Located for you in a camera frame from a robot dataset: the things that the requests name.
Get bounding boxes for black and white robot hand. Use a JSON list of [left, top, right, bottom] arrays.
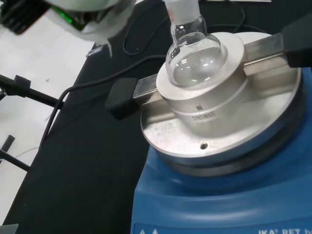
[[0, 0, 137, 59]]

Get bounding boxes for grey tape strip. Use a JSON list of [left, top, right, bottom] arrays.
[[86, 47, 102, 57]]

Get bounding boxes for black tripod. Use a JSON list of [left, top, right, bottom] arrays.
[[0, 74, 64, 172]]

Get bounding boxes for clear round-bottom glass flask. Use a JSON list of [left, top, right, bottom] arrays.
[[165, 0, 225, 88]]

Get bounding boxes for thick black power cable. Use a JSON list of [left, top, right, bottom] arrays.
[[40, 55, 168, 141]]

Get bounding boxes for aluminium heating block, black handles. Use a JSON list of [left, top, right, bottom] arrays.
[[104, 15, 312, 136]]

